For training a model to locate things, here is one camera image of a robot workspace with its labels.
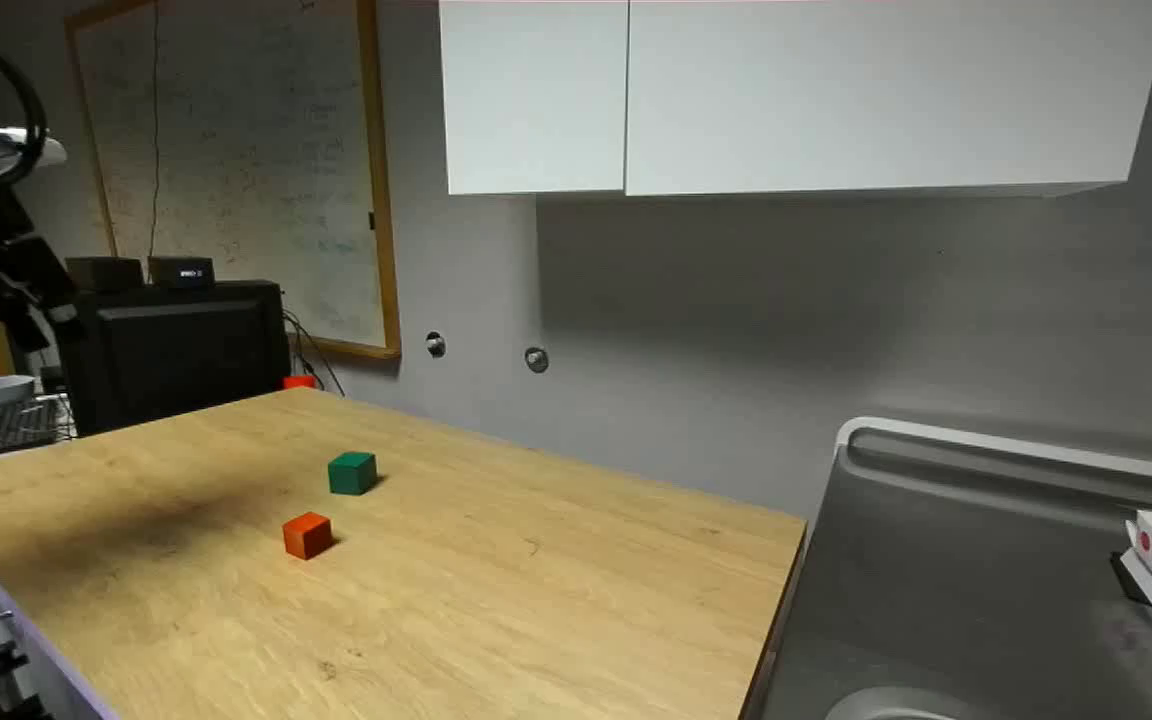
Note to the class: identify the orange block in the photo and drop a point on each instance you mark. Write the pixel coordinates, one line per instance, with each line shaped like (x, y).
(306, 539)

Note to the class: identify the green block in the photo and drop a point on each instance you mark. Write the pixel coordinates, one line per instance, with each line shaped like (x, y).
(348, 472)

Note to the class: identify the black keyboard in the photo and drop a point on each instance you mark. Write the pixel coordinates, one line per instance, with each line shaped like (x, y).
(16, 424)

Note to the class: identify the black box equipment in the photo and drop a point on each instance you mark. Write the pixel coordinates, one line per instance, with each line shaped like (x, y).
(177, 354)

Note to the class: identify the wood-framed whiteboard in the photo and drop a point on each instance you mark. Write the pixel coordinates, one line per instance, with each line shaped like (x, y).
(258, 163)

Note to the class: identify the small orange object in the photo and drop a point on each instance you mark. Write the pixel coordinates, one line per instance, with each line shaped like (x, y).
(303, 383)

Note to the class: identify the narrow white cabinet door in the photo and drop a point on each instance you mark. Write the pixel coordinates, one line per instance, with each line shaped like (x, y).
(533, 92)

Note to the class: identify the stainless steel sink counter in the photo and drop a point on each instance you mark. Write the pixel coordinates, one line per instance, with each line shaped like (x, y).
(979, 584)

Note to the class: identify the round silver wall outlet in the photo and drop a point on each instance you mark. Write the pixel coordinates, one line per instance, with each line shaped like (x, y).
(537, 356)
(434, 346)

